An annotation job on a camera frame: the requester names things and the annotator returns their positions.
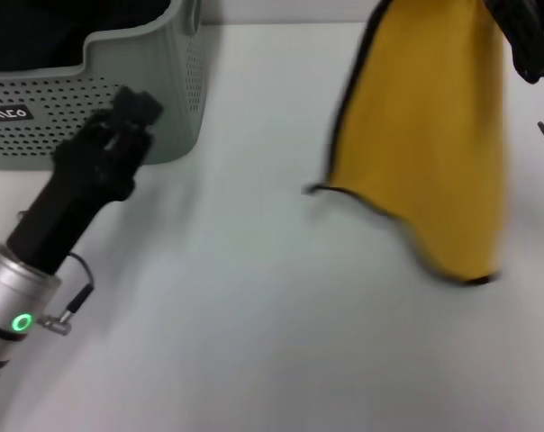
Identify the grey-green perforated storage box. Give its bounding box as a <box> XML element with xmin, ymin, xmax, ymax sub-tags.
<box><xmin>0</xmin><ymin>0</ymin><xmax>205</xmax><ymax>172</ymax></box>

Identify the yellow and green towel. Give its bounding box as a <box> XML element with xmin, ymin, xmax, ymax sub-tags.
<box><xmin>301</xmin><ymin>0</ymin><xmax>512</xmax><ymax>288</ymax></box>

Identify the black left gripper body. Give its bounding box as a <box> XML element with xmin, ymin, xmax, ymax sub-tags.
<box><xmin>5</xmin><ymin>121</ymin><xmax>138</xmax><ymax>276</ymax></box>

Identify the black brand label sticker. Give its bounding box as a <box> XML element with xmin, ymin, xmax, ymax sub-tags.
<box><xmin>0</xmin><ymin>105</ymin><xmax>33</xmax><ymax>122</ymax></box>

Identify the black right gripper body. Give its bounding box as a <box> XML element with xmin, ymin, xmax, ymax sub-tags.
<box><xmin>481</xmin><ymin>0</ymin><xmax>544</xmax><ymax>86</ymax></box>

